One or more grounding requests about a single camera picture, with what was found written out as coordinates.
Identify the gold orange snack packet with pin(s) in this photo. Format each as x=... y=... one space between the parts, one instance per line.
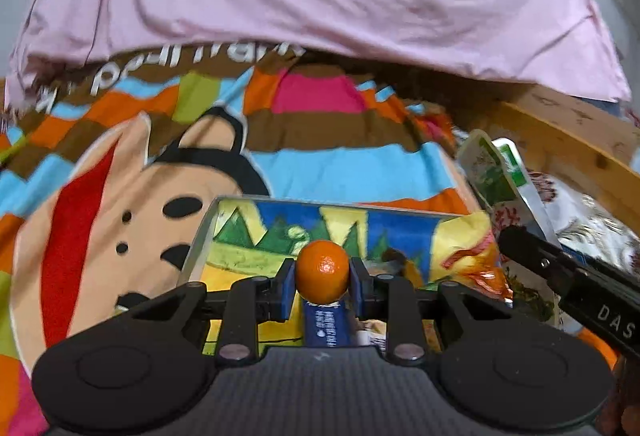
x=467 y=251

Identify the orange tangerine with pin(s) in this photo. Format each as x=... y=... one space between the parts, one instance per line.
x=322 y=271

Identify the clear granola bar packet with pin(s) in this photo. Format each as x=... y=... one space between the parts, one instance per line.
x=374 y=335

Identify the wooden bed frame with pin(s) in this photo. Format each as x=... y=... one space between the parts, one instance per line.
x=565 y=135

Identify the green white snack packet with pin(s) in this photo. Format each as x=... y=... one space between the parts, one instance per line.
x=495 y=181

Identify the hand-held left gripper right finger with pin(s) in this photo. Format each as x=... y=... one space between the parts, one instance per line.
x=357 y=288

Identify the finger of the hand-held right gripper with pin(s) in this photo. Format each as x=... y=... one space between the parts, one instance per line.
x=530 y=251

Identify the blue white snack packet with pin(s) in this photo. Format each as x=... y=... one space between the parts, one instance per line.
x=327 y=326

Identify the printed metal tray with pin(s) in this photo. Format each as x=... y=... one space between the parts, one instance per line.
x=250 y=241

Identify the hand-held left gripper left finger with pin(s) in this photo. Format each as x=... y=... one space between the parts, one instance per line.
x=285 y=291

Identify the colourful printed blanket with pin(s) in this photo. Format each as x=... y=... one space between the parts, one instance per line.
x=100 y=196

